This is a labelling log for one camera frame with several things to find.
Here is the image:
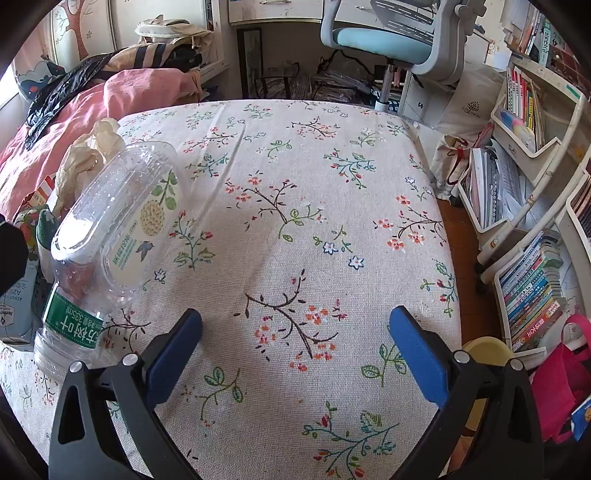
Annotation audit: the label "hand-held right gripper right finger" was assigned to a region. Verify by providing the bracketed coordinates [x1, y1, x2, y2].
[389, 305, 546, 480]

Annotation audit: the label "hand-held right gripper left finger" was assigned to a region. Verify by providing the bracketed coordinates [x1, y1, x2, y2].
[48, 308, 204, 480]

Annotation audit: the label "light blue milk carton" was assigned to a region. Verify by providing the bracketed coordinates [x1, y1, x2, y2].
[0, 261, 51, 347]

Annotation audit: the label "yellow waste bucket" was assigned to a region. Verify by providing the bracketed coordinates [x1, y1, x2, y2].
[455, 336, 515, 462]

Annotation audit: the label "clear bottle green label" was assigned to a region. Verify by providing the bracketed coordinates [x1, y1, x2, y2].
[33, 277, 112, 381]

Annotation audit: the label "clear plastic container white label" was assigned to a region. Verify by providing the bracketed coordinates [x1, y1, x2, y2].
[50, 142, 181, 306]

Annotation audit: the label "row of colourful books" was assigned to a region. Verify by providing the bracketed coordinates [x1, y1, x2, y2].
[499, 231, 570, 352]

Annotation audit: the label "pink tote bag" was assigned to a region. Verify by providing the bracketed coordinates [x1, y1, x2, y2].
[531, 314, 591, 444]

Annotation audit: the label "pink blanket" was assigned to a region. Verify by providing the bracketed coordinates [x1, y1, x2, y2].
[0, 69, 204, 222]

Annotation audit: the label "black jacket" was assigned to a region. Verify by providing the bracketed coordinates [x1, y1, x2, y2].
[25, 54, 121, 148]

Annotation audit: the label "blue pink pillow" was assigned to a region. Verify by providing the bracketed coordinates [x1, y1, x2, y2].
[13, 55, 65, 100]

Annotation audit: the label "stack of papers and folders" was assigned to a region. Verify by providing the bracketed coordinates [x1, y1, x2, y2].
[466, 138, 532, 232]

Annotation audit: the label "row of brown orange books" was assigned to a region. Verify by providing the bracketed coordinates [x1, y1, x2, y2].
[568, 175, 591, 222]

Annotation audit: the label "tree print headboard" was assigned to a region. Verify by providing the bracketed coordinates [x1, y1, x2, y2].
[48, 0, 118, 72]

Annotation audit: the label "striped cloth bag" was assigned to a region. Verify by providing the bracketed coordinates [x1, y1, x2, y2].
[113, 42, 204, 75]

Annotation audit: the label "white tote bag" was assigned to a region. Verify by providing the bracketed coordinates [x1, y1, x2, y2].
[434, 69, 506, 153]

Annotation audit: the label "row of red white books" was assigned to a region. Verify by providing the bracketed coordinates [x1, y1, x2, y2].
[505, 65, 548, 148]

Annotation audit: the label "white cloth bag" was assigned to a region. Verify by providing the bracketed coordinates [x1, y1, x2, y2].
[135, 18, 214, 49]

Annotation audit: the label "pile of clear plastic bags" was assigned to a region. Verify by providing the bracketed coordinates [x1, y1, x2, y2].
[263, 65, 384, 102]

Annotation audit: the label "grey blue office chair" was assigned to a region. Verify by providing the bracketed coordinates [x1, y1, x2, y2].
[320, 0, 490, 112]

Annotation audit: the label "white desk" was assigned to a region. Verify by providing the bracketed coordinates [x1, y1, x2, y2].
[210, 0, 444, 121]

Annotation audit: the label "white bag red handles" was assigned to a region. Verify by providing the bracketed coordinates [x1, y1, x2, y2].
[431, 134, 476, 201]

